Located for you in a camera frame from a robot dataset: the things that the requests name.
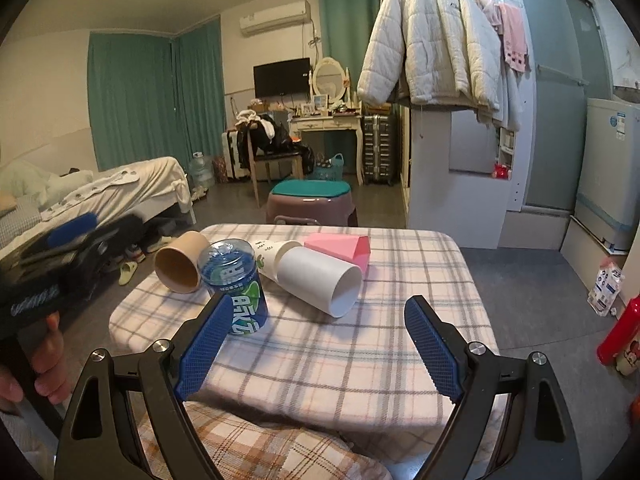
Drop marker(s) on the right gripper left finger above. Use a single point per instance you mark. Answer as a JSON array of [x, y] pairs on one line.
[[100, 438]]

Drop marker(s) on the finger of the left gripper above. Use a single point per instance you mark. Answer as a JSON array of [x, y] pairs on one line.
[[110, 244], [70, 230]]

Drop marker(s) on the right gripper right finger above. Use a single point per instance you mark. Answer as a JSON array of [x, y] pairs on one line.
[[536, 438]]

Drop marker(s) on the blue label clear plastic cup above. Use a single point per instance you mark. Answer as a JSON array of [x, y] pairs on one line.
[[230, 266]]

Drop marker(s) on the brown paper cup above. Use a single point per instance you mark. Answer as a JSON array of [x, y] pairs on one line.
[[176, 264]]

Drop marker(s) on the white floral printed cup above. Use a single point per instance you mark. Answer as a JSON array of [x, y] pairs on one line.
[[268, 254]]

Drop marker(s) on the white paper cup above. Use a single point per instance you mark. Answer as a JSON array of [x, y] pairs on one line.
[[329, 284]]

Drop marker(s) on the person's left hand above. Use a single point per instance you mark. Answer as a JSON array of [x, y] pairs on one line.
[[48, 361]]

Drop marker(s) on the green slipper near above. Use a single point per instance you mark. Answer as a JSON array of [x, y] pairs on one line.
[[127, 269]]

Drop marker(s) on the green slipper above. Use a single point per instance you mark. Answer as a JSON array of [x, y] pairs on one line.
[[160, 243], [127, 269]]

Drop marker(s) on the green slipper far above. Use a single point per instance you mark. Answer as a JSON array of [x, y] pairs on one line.
[[160, 243]]

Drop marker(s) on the bed with beige bedding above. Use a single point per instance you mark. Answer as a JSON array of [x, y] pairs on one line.
[[45, 201]]

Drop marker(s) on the large water jug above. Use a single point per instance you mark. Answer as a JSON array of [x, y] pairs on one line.
[[201, 170]]

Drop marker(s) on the white suitcase behind chair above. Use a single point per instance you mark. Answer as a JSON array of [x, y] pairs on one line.
[[230, 149]]

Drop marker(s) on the red fire extinguisher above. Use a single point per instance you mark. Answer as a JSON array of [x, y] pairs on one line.
[[621, 334]]

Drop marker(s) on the teal curtain left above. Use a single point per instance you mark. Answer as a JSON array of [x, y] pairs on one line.
[[153, 96]]

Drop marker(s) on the teal curtain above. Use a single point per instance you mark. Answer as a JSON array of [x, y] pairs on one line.
[[346, 27], [153, 96]]

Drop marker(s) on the plaid pajama lap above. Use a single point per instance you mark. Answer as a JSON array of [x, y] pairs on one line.
[[241, 449]]

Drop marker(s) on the wooden chair with clothes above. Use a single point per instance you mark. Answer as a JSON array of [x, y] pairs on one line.
[[260, 139]]

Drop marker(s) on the white printed plastic bag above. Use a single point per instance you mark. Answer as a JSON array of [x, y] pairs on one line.
[[606, 287]]

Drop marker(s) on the plaid checkered tablecloth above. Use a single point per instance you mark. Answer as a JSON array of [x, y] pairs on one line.
[[361, 372]]

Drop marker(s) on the purple stool with teal cushion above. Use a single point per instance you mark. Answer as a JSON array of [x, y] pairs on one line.
[[319, 202]]

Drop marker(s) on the teal plastic basket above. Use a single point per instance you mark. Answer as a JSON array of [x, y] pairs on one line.
[[329, 169]]

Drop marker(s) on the white refrigerator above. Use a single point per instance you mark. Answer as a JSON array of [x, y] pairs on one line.
[[607, 199]]

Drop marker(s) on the white vanity dressing table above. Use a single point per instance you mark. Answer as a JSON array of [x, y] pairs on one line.
[[339, 122]]

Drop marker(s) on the oval vanity mirror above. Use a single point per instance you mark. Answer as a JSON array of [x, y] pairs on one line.
[[329, 79]]

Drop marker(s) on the white air conditioner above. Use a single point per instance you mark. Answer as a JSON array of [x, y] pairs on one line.
[[285, 15]]

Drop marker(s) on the silver ribbed suitcase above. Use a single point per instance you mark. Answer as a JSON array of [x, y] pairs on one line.
[[380, 144]]

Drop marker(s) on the white wardrobe cabinet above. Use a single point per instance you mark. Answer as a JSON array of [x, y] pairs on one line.
[[468, 207]]

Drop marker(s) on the teal curtain right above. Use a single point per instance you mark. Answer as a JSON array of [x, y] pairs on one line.
[[346, 27]]

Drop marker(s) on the white puffer jacket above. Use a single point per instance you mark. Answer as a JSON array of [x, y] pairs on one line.
[[435, 53]]

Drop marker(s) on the pink hanging garment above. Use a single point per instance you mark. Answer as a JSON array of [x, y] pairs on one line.
[[508, 23]]

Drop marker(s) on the black wall television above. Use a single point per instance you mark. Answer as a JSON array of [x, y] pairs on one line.
[[283, 78]]

